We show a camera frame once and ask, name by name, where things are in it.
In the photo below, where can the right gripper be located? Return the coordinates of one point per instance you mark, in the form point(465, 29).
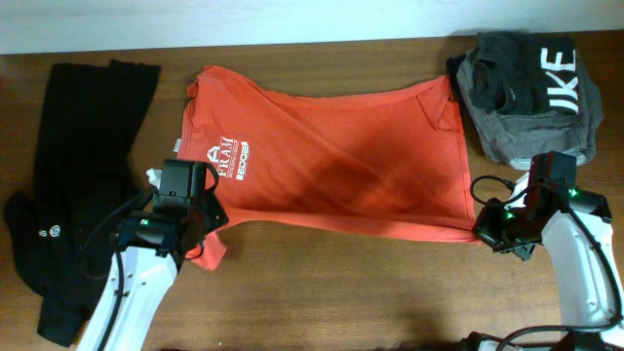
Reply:
point(484, 228)

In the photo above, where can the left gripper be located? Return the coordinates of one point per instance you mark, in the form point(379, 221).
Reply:
point(217, 214)

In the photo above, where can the red t-shirt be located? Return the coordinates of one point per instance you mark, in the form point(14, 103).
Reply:
point(391, 165)

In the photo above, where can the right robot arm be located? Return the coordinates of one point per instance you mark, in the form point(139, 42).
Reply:
point(546, 208)

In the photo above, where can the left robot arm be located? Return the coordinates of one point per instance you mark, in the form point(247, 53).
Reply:
point(153, 234)

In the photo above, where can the grey folded garment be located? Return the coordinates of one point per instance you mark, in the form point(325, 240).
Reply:
point(515, 139)

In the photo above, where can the black garment on left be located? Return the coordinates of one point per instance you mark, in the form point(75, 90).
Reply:
point(62, 251)

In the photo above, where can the black folded shirt white letters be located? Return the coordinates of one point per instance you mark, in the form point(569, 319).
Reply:
point(519, 73)

